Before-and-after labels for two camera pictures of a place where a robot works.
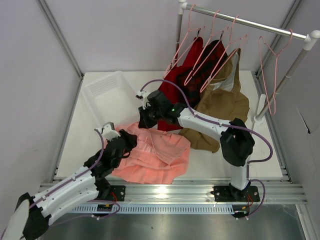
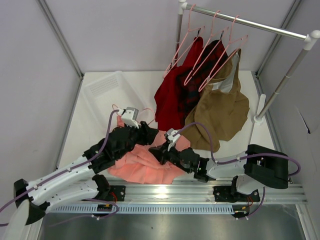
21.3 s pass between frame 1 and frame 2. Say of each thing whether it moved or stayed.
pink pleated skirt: stayed
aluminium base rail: stayed
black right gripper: moved
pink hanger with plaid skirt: stayed
